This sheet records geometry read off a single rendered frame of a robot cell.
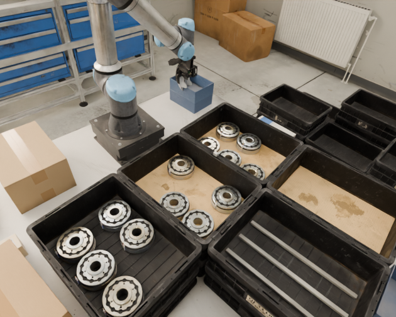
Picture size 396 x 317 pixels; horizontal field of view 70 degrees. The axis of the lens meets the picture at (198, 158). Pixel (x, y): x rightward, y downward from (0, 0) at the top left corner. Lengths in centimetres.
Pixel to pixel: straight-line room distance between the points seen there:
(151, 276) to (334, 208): 67
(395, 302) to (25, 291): 109
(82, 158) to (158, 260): 68
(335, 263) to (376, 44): 305
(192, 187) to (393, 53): 305
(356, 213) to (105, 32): 113
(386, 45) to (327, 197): 278
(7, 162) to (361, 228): 127
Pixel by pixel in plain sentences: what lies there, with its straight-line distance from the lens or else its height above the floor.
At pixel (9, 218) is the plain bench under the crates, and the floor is 70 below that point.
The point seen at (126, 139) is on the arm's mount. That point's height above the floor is 80.
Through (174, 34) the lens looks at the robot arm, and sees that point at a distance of 122.
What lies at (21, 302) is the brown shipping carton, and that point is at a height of 86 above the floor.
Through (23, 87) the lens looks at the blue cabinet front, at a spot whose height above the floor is 35.
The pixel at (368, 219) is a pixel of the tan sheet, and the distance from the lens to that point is 116.
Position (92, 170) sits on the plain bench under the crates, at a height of 70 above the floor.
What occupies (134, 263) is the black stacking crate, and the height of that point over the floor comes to 83.
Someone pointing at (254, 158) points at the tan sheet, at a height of 83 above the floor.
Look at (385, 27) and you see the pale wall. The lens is 373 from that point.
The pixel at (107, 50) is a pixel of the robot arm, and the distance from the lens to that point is 127.
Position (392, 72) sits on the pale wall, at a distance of 380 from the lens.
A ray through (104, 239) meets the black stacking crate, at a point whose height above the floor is 83.
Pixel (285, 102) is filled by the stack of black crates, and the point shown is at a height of 49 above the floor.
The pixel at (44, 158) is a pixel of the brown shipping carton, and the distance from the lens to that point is 121.
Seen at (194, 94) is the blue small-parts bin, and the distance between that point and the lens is 153.
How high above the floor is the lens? 164
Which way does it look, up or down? 45 degrees down
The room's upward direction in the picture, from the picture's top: 4 degrees clockwise
